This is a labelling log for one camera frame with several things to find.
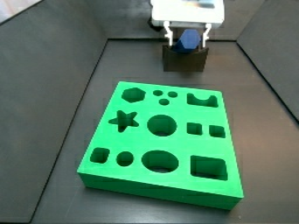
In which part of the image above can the blue hexagonal prism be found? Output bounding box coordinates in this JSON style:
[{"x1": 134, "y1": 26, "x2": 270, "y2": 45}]
[{"x1": 173, "y1": 29, "x2": 202, "y2": 53}]

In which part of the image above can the black curved cradle stand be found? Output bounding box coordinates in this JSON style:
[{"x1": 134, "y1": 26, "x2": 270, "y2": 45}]
[{"x1": 163, "y1": 45, "x2": 210, "y2": 73}]

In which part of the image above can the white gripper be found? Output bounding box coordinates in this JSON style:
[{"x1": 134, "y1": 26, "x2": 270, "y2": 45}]
[{"x1": 150, "y1": 0, "x2": 225, "y2": 49}]

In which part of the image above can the green shape sorter block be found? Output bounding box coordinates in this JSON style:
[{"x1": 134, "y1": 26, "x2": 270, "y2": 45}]
[{"x1": 78, "y1": 81, "x2": 245, "y2": 210}]

